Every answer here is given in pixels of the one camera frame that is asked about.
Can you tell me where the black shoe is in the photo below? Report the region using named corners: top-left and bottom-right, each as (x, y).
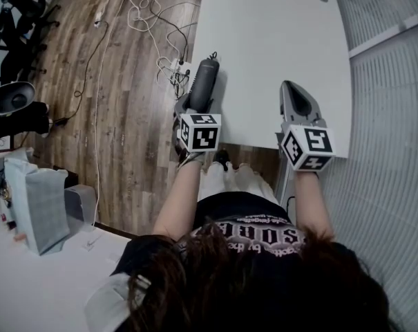
top-left (214, 149), bottom-right (231, 172)

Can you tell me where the white rectangular table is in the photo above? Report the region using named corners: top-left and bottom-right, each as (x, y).
top-left (190, 0), bottom-right (353, 159)

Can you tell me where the white power strip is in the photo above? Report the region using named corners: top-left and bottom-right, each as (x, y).
top-left (169, 57), bottom-right (193, 84)

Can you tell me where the long black cable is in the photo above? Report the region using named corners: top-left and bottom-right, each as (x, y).
top-left (52, 21), bottom-right (110, 127)

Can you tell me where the white frilled skirt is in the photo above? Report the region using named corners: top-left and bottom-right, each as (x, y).
top-left (197, 162), bottom-right (276, 204)

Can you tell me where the grey fabric bag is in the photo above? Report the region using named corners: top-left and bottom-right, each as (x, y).
top-left (3, 156), bottom-right (72, 257)

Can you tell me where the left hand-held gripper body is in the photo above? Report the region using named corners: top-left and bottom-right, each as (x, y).
top-left (171, 108), bottom-right (223, 168)

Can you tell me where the grey storage box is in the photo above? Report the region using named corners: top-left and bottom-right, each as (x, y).
top-left (63, 184), bottom-right (98, 225)

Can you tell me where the black printed t-shirt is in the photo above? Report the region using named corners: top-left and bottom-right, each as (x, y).
top-left (110, 190), bottom-right (368, 283)

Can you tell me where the black office chair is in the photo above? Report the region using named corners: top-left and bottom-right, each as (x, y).
top-left (0, 0), bottom-right (61, 84)

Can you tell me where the person's left forearm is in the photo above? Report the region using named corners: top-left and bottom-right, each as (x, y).
top-left (151, 163), bottom-right (205, 242)

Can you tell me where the person's right forearm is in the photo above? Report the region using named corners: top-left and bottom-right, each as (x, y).
top-left (292, 169), bottom-right (335, 241)

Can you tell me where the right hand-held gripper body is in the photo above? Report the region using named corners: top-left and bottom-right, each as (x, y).
top-left (279, 117), bottom-right (336, 173)

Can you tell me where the white glossy table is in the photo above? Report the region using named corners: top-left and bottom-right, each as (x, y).
top-left (0, 150), bottom-right (140, 332)

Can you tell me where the long white cable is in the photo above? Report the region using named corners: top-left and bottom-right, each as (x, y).
top-left (90, 0), bottom-right (126, 225)

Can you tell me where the tangled white cable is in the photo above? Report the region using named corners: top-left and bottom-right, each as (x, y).
top-left (125, 0), bottom-right (182, 60)

